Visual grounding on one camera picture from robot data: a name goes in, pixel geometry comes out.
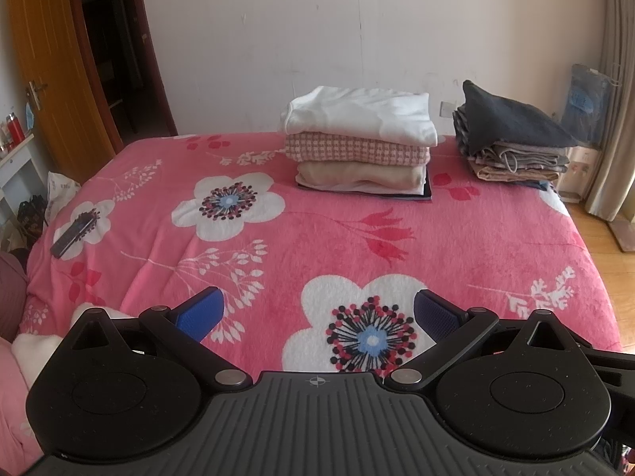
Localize black slim object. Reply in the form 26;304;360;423
50;211;101;259

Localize pink leaf-print quilt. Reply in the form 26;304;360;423
0;340;48;469

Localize metal door handle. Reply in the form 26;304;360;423
27;81;49;110

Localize black bag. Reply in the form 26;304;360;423
17;193;48;244

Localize wooden door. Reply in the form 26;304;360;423
5;0;125;184

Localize white water dispenser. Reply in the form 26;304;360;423
566;146;603;204

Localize white sweatshirt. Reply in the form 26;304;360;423
280;86;439;148

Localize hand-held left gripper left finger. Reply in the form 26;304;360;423
62;286;249;388

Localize stack of dark folded clothes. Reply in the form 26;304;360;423
452;79;579;192

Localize beige folded sweater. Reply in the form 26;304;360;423
295;159;427;193

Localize white shelf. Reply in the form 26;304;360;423
0;134;35;219

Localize pink checked folded sweater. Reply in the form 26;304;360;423
285;131;431;167

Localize beige curtain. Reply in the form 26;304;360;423
583;0;635;221

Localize white fluffy cloth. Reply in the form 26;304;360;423
12;302;135;388

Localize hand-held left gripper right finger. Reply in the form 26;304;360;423
384;288;596;390

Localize white plastic bag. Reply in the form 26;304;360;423
46;171;83;224

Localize white folded garment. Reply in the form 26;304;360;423
298;178;430;198

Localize pink floral blanket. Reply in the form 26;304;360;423
20;133;623;382

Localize brown floor board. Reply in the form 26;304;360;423
608;218;635;253

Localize red bottle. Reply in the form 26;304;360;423
5;111;25;152

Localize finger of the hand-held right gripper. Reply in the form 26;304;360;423
580;347;635;400

